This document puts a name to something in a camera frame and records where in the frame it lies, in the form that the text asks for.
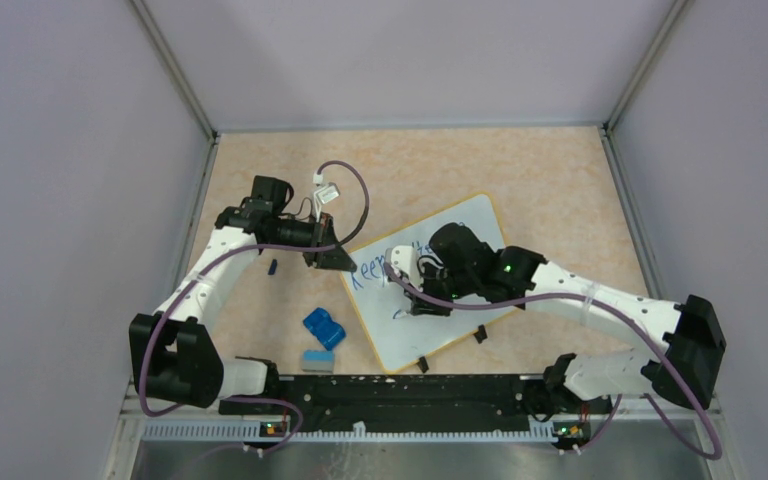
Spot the white slotted cable duct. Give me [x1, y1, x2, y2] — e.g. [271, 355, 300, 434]
[142, 420, 557, 443]

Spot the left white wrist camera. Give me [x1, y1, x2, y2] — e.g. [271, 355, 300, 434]
[311, 173, 340, 221]

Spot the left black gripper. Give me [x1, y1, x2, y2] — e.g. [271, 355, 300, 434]
[267, 211, 356, 272]

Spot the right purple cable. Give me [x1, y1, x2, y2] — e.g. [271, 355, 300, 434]
[383, 263, 723, 462]

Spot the whiteboard wire stand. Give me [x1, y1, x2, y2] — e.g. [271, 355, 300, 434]
[416, 324, 489, 374]

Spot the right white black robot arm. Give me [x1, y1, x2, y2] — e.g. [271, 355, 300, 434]
[385, 223, 727, 412]

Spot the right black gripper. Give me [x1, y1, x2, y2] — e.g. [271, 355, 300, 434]
[404, 259, 477, 317]

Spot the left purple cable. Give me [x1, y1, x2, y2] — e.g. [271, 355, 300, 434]
[137, 160, 371, 458]

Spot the yellow framed whiteboard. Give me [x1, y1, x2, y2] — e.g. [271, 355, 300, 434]
[340, 192, 526, 376]

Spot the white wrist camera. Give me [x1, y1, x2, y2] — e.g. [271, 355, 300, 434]
[311, 173, 340, 221]
[385, 245, 423, 290]

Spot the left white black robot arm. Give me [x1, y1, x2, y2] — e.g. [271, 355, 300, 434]
[128, 173, 357, 416]

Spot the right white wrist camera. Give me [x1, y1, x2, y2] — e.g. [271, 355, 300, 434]
[385, 245, 423, 290]

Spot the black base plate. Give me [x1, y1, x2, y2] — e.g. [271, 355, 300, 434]
[218, 374, 613, 433]

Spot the purple cable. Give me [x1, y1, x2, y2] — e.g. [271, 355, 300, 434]
[383, 263, 723, 462]
[137, 160, 371, 458]

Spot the grey blue toy brick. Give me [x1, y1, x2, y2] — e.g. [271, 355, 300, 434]
[300, 350, 336, 374]

